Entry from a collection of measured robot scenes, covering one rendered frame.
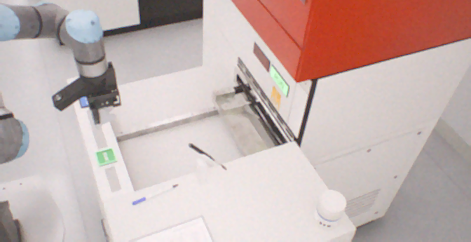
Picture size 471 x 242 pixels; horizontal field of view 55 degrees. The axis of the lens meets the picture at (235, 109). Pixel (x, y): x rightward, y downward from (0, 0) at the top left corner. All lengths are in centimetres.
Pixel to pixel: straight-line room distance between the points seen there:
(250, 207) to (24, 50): 255
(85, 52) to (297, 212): 71
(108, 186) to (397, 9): 95
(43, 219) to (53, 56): 205
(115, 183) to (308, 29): 70
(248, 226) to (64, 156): 166
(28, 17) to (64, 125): 185
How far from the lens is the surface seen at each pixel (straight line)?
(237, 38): 171
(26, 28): 108
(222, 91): 168
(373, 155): 186
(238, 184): 133
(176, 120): 165
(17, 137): 140
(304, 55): 121
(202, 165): 126
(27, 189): 159
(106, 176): 138
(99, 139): 148
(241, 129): 159
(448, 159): 303
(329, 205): 123
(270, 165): 139
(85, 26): 106
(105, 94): 119
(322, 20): 117
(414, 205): 271
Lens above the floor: 205
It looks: 45 degrees down
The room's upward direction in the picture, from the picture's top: 6 degrees clockwise
